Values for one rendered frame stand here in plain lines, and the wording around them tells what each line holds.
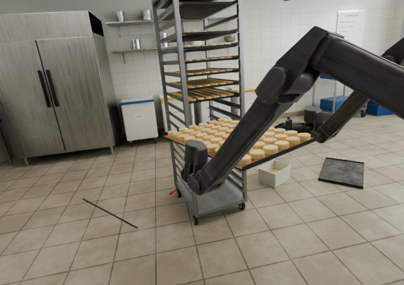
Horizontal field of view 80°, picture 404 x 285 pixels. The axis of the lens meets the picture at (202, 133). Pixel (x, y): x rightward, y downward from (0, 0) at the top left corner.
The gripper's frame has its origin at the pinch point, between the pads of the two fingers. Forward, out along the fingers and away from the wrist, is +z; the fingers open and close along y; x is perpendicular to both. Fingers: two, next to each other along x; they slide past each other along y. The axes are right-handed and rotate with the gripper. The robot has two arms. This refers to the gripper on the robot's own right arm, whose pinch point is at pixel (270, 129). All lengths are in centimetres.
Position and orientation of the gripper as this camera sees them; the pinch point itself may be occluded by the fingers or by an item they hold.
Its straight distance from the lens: 115.3
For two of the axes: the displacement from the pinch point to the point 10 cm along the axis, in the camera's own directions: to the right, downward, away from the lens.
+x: -2.0, 3.0, -9.3
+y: -1.0, -9.5, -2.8
